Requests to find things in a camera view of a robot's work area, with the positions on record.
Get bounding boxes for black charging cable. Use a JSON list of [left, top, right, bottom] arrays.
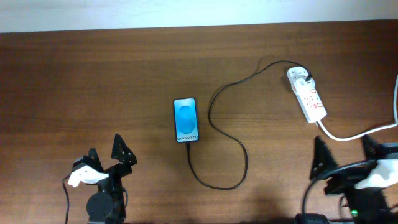
[[185, 60, 313, 190]]

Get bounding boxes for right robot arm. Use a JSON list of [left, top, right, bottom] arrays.
[[294, 135, 397, 224]]

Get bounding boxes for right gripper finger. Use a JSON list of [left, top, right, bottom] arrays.
[[309, 136, 338, 180], [361, 135, 380, 159]]

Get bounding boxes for white power strip cord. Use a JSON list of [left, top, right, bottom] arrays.
[[315, 74, 398, 142]]

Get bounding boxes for blue Samsung smartphone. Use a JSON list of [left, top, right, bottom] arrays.
[[174, 98, 199, 143]]

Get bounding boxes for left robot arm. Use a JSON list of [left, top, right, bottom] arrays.
[[86, 134, 137, 224]]

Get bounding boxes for white charger adapter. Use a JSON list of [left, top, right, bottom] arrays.
[[293, 77, 315, 94]]

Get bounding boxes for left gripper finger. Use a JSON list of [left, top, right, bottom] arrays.
[[111, 134, 137, 165], [88, 148, 104, 172]]

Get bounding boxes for white power strip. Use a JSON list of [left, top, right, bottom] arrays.
[[287, 67, 327, 123]]

